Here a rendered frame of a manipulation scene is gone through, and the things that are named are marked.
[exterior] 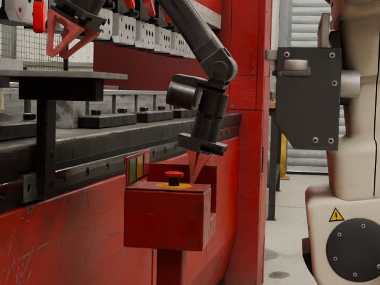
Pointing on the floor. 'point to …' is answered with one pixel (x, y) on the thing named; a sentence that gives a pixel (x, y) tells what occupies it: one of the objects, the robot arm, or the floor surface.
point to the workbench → (272, 178)
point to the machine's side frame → (236, 47)
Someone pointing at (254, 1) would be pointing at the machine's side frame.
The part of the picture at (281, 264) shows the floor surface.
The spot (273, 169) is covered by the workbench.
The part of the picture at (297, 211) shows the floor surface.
